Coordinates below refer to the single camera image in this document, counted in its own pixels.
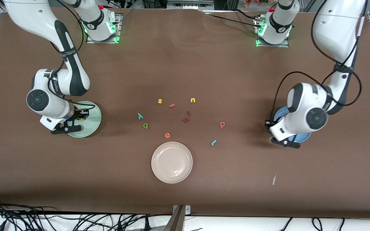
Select blue plate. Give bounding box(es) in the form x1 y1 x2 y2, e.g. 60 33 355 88
273 107 312 143

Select green plate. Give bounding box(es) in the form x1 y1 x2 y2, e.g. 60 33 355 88
64 101 102 138

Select beige plate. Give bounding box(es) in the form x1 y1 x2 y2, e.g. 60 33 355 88
151 141 193 184

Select orange artificial flowers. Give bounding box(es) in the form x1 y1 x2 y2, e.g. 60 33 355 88
244 0 270 7

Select aluminium profile bar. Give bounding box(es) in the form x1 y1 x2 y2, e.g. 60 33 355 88
164 205 185 231

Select grey metal box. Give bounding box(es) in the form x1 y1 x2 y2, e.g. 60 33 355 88
167 0 214 10

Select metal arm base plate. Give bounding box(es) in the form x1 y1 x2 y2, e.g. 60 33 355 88
255 18 290 48
86 13 121 44

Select black table cable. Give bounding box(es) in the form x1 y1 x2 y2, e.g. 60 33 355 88
201 10 264 29

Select metal table edge bracket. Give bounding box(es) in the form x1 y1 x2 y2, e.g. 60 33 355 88
172 205 191 215

